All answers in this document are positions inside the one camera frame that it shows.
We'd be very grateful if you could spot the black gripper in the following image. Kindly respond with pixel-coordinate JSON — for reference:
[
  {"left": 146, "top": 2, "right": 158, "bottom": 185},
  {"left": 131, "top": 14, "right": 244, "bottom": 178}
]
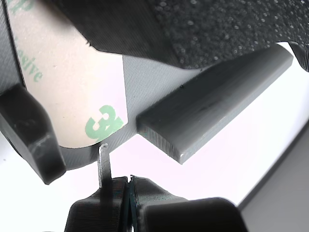
[{"left": 148, "top": 0, "right": 309, "bottom": 70}]

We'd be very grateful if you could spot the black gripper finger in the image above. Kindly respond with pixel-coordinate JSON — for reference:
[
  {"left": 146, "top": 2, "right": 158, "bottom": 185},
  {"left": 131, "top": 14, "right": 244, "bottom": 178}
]
[{"left": 127, "top": 175, "right": 249, "bottom": 232}]

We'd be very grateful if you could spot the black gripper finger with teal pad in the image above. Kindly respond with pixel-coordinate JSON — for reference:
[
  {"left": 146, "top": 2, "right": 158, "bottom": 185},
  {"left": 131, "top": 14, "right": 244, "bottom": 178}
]
[{"left": 55, "top": 0, "right": 182, "bottom": 70}]

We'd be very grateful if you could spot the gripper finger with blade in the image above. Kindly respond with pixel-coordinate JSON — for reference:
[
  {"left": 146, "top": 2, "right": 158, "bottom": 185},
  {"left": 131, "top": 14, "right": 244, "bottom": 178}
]
[{"left": 65, "top": 142, "right": 132, "bottom": 232}]

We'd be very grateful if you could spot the tan protective film strip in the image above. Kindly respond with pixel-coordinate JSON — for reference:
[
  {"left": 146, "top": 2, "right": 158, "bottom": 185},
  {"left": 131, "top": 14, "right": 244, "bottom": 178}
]
[{"left": 6, "top": 0, "right": 131, "bottom": 148}]

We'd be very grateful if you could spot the grey fixture with black legs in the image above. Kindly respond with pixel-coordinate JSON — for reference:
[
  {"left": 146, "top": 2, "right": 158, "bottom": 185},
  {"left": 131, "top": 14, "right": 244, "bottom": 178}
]
[{"left": 0, "top": 0, "right": 295, "bottom": 186}]

